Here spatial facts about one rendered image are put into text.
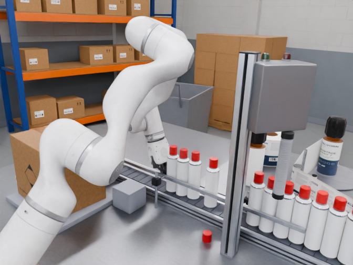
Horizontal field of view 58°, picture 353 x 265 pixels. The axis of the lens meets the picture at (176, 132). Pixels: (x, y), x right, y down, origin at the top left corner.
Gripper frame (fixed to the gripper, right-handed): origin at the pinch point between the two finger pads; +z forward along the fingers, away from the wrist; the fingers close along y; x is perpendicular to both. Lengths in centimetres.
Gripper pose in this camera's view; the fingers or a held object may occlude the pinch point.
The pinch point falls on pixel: (164, 173)
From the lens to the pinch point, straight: 140.0
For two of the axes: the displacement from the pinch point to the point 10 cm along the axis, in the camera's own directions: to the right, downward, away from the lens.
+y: 6.0, -2.5, 7.6
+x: -7.6, 1.1, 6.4
